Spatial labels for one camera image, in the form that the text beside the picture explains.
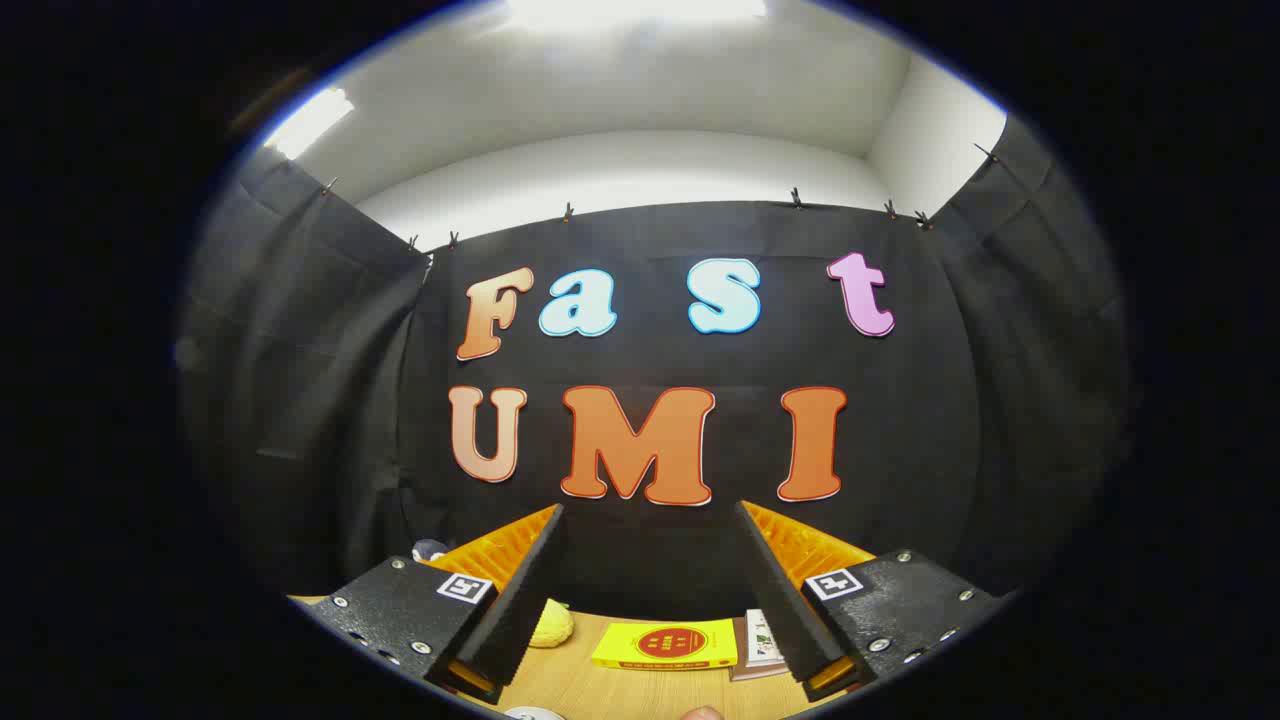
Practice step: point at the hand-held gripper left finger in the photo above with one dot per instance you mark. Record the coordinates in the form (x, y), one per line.
(520, 600)

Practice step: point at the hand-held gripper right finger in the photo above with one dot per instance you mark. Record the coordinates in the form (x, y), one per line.
(785, 600)

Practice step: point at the yellow plush bun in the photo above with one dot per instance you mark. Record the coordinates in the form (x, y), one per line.
(552, 625)

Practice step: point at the white book illustrated cover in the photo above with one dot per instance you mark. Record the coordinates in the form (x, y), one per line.
(762, 635)

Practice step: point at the white book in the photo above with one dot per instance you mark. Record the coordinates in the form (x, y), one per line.
(750, 672)

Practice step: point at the penguin plush toy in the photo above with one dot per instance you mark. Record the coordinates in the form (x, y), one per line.
(430, 549)

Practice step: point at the yellow book red label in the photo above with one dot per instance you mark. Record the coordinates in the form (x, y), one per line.
(665, 645)

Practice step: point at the ceiling light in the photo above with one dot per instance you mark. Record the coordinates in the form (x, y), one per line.
(310, 122)
(640, 10)

